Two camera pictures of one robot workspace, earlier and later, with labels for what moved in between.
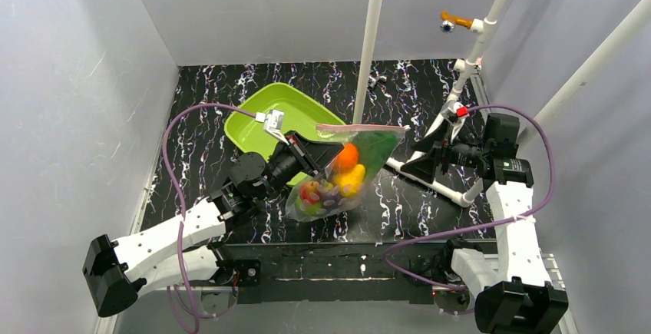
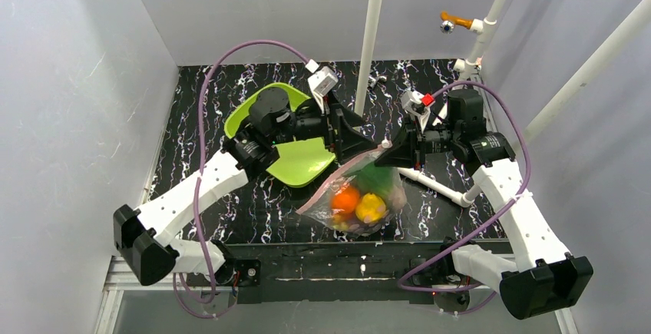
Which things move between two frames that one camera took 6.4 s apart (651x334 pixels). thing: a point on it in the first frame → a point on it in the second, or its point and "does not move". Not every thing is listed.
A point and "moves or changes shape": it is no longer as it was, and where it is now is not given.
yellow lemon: (351, 181) → (371, 209)
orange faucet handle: (465, 22) does not move
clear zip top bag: (342, 182) moves or changes shape
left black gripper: (305, 150) → (332, 126)
